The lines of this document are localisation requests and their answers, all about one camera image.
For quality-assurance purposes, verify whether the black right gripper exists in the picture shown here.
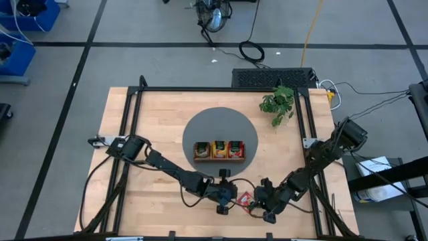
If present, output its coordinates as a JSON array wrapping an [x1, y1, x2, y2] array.
[[249, 177, 288, 214]]

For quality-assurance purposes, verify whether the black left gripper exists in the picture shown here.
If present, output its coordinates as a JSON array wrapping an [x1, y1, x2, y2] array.
[[209, 182, 239, 216]]

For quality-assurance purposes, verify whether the red strawberry tea packet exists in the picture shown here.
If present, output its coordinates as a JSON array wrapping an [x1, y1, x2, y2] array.
[[227, 140, 245, 159], [236, 191, 255, 214]]

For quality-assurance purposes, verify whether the brown wooden compartment box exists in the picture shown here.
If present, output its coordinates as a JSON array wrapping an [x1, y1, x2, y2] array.
[[193, 140, 247, 164]]

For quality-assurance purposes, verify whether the yellow mango tea packet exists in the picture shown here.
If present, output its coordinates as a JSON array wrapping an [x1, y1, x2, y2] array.
[[211, 140, 229, 159]]

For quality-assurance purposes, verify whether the grey round woven placemat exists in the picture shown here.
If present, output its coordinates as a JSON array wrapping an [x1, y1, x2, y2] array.
[[182, 106, 259, 177]]

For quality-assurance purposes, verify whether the green potted plant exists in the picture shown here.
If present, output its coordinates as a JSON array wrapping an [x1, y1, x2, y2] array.
[[259, 85, 296, 129]]

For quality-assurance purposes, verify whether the white paper box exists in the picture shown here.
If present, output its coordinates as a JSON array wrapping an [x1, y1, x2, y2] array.
[[353, 156, 407, 204]]

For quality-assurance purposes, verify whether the black perforated computer tower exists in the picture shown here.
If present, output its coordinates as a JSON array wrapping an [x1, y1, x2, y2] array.
[[231, 68, 319, 90]]

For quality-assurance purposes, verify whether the black cart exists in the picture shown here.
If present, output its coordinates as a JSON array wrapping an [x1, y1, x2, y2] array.
[[347, 156, 428, 202]]

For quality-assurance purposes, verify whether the black floor fan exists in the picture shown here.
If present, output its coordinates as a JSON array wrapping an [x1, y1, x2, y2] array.
[[195, 0, 234, 46]]

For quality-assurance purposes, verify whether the black wheeled object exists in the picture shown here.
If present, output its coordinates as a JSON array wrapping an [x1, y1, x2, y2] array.
[[0, 102, 14, 129]]

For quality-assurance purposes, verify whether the blue storage bin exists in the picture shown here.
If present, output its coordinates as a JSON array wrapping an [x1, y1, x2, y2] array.
[[0, 33, 37, 77], [0, 0, 62, 33]]

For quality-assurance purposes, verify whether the black metal table frame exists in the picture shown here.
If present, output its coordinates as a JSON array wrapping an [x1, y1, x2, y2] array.
[[75, 75, 360, 241]]

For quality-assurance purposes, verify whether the white looped cable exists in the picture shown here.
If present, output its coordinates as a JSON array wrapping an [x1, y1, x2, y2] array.
[[319, 79, 342, 111]]

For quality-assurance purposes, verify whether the black coiled hanging cable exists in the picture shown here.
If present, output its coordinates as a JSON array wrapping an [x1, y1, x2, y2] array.
[[238, 0, 265, 64]]

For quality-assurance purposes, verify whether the yellow hanging cable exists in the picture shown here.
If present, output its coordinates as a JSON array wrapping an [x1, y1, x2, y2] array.
[[300, 0, 325, 68]]

